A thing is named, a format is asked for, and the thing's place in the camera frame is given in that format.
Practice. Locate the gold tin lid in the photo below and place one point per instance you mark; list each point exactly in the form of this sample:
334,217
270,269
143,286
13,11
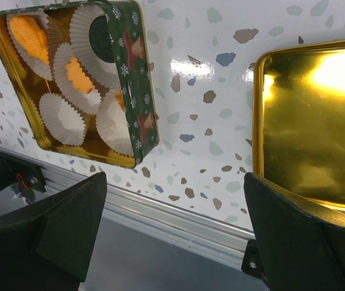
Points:
298,121

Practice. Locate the white paper cup bottom-left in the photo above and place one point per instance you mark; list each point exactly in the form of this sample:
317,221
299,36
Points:
62,121

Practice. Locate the white paper cup top-right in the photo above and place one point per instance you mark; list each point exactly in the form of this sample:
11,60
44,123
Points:
102,72

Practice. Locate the orange star cookie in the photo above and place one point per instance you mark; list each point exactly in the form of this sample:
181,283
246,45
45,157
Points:
77,77

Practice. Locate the aluminium rail frame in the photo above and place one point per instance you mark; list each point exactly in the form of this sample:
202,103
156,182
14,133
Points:
216,240

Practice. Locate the orange fish cookie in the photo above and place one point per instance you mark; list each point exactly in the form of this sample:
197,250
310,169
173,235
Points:
30,36

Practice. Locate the black round cookie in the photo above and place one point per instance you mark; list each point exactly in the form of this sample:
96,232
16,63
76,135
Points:
99,39

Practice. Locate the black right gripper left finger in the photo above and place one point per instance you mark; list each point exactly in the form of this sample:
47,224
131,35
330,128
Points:
48,245

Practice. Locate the green square cookie tin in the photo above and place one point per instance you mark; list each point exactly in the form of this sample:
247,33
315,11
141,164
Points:
124,20

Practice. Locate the white paper cup centre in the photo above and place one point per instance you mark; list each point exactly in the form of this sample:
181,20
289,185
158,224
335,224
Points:
88,103

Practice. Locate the orange flower cookie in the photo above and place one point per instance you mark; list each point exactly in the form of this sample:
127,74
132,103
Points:
119,99

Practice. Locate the white paper cup bottom-right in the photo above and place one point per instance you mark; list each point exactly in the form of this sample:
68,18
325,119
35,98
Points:
111,125

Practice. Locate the white paper cup top-left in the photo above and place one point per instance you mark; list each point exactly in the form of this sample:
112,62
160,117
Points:
36,65

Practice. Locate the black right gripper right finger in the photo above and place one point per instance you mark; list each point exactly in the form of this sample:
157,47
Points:
298,244

